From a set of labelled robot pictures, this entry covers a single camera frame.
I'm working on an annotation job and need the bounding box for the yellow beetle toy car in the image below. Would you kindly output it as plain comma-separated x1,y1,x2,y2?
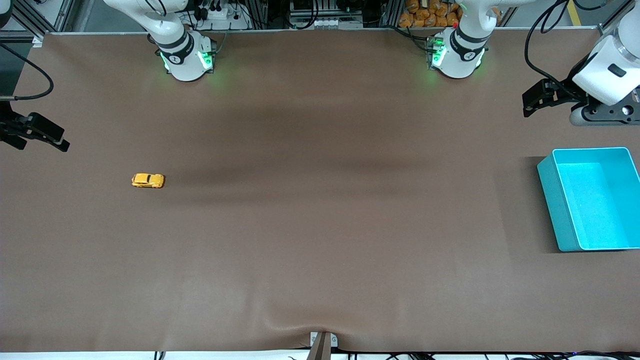
131,173,165,189

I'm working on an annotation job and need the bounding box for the teal plastic bin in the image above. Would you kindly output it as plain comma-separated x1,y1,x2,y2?
537,146,640,252

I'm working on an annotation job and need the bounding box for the heap of orange items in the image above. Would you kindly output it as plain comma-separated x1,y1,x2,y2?
398,0,463,29

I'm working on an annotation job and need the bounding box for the white power strip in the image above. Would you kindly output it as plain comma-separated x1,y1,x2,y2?
197,4,251,31

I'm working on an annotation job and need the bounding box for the brown table mat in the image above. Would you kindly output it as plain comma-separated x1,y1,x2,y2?
0,27,640,353

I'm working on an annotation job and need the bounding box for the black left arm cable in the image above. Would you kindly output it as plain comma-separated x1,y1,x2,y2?
523,0,583,98

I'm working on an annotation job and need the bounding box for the aluminium profile frame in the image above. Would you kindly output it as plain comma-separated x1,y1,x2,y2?
0,0,76,41

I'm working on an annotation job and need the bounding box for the silver post bracket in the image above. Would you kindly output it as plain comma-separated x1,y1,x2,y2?
310,331,339,348

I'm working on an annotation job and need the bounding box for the brown camera post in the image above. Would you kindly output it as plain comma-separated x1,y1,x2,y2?
306,332,332,360

